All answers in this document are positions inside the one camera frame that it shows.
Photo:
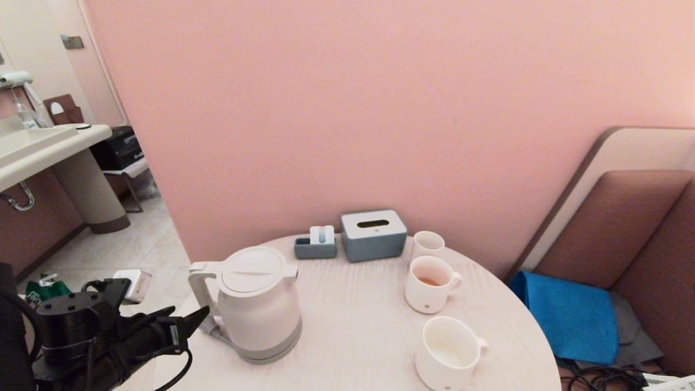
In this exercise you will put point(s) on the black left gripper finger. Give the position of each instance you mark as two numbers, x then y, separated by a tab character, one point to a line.
191	323
155	319

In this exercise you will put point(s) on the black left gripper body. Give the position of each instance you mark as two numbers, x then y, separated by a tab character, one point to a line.
76	331

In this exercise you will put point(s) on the white electric kettle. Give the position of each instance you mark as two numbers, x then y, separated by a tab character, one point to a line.
260	309

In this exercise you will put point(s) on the white ribbed ceramic mug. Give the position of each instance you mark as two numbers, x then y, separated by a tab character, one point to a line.
434	374
423	298

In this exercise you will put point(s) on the clear plastic bottle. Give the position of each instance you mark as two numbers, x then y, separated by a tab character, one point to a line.
24	117

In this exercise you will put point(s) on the grey kettle power plug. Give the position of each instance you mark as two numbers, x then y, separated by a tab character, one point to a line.
222	334

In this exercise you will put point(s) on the green shopping bag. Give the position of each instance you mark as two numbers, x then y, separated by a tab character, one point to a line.
49	288

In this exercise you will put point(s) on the chrome sink drain pipe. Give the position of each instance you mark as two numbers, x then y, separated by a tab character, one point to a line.
25	204

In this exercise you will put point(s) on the small blue-grey tray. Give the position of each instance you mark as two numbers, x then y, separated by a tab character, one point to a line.
315	251

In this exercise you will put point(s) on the white metal-legged stool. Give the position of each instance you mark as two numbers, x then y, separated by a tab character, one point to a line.
130	169

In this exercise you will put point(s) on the black box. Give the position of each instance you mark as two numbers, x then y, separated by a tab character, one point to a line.
117	152

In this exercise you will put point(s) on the white sink counter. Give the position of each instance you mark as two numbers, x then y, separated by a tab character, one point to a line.
32	146

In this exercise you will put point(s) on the blue-grey tissue box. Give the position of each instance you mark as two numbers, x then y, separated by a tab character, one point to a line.
374	244

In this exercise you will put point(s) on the brown tissue holder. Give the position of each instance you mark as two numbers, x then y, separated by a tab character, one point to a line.
65	115

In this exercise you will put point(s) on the white hair dryer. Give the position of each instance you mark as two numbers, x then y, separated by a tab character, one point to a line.
16	79

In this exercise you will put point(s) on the blue folded cloth bag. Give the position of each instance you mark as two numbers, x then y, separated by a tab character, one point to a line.
570	315

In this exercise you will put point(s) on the grey folded cloth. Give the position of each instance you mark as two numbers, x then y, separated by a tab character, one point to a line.
630	326

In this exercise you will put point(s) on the brown and cream sofa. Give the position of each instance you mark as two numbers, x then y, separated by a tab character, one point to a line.
624	228

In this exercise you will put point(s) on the white printed paper sheet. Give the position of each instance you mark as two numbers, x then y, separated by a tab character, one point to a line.
673	384

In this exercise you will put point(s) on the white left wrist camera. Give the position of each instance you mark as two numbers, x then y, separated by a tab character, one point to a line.
133	285

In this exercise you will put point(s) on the grey wall switch plate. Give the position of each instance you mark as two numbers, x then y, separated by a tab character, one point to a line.
72	42

